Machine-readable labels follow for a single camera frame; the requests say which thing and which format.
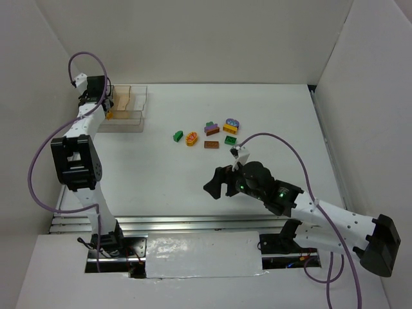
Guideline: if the white taped cover plate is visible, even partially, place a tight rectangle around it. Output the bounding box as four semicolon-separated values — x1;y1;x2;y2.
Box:
145;231;263;279

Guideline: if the green sloped lego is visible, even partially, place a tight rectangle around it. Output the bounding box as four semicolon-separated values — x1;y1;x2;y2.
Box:
173;130;183;142

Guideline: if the aluminium rail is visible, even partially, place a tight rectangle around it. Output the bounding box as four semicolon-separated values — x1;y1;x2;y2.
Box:
55;186;66;211
307;84;352;210
49;215;286;236

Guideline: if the aluminium front rail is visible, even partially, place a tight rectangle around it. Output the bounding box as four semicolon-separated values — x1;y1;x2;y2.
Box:
49;215;286;236

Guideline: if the left side aluminium rail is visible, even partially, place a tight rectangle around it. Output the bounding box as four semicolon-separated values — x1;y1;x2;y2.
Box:
55;186;66;211

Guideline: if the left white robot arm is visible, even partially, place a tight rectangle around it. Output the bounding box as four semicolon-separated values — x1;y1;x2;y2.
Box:
51;74;126;257

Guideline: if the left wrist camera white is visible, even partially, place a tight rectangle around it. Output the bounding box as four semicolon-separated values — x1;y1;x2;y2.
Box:
71;73;88;91

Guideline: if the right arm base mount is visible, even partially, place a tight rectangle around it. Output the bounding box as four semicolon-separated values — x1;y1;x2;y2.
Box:
257;220;321;270

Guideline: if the purple brown green lego stack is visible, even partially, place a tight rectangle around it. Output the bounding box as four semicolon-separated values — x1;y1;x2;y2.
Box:
203;121;220;136

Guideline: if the clear compartment organizer tray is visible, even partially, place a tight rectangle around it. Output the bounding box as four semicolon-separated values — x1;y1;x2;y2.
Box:
98;84;148;133

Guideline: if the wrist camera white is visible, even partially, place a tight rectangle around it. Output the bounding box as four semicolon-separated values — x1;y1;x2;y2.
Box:
230;145;250;172
71;73;88;91

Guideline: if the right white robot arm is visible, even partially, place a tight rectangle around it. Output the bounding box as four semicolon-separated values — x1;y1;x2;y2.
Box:
203;162;400;277

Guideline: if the yellow orange rounded lego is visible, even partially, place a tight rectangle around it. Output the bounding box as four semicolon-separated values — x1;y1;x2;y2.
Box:
185;131;198;147

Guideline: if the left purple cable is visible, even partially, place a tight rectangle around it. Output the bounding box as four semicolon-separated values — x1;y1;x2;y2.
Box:
27;51;110;274

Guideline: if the green square lego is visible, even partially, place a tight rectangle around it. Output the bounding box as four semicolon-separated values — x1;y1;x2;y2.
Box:
224;136;237;145

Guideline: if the purple flower lego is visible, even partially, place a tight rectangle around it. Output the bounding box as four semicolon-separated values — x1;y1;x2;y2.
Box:
225;118;239;127

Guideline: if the right side aluminium rail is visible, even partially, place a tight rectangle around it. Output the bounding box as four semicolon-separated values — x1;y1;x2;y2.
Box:
307;84;352;210

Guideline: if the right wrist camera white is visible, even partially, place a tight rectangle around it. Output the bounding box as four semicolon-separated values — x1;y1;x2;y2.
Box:
230;145;250;172

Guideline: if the yellow rectangular lego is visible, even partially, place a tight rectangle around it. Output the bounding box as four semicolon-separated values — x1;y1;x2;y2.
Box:
222;124;238;135

